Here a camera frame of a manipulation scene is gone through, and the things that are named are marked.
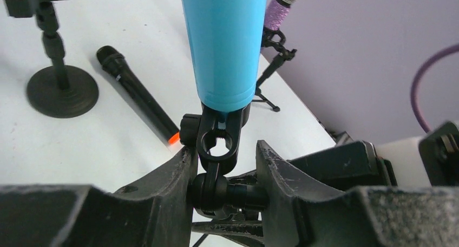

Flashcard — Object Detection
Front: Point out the teal blue microphone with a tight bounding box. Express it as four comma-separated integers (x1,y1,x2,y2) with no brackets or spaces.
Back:
182,0,267,113

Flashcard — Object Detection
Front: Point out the black tripod clip stand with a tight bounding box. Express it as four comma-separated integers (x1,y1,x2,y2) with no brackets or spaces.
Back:
179,106,268,220

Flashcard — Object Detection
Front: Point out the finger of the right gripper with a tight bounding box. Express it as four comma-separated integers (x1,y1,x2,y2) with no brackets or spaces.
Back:
281,141,397,188

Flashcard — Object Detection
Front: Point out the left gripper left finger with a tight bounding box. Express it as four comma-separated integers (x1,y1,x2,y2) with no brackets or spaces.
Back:
1,147,198,246

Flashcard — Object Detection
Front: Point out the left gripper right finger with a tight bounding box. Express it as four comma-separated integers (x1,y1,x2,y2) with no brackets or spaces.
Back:
255,140,458,246

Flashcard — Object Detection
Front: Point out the black round base stand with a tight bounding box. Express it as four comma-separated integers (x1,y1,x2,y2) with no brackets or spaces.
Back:
4,0,99,119

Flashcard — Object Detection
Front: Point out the purple glitter microphone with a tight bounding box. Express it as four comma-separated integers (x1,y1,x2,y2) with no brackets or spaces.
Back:
264,0,297,31

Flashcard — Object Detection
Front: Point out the black orange-tipped microphone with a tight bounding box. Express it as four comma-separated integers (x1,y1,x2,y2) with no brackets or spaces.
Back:
96,45,180,145

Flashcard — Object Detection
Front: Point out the black shock mount tripod stand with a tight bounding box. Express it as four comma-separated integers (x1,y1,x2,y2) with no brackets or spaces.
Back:
252,27,297,112

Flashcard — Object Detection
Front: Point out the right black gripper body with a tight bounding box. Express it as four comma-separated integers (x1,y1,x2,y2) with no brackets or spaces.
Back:
418,121,458,186

